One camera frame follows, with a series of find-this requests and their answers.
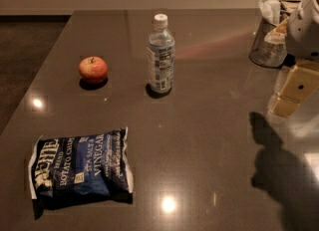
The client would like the red apple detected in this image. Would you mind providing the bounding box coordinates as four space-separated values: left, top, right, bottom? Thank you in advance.
78 56 108 85

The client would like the clear plastic water bottle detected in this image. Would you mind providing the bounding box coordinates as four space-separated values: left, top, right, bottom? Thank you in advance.
148 14 175 95

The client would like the white cloth in cup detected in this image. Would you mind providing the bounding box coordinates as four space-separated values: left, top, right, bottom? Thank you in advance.
258 0 281 25

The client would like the blue potato chip bag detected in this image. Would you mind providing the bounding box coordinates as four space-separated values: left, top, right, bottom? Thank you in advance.
28 126 135 206

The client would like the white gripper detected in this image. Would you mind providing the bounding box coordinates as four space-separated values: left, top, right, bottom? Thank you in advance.
270 8 319 117

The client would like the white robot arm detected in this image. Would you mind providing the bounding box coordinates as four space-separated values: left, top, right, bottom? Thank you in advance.
268 0 319 117

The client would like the metal mesh cup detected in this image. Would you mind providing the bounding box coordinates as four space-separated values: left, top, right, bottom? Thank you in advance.
249 19 287 68

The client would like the wooden tray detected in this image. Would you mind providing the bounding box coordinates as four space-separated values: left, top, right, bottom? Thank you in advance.
280 0 300 21

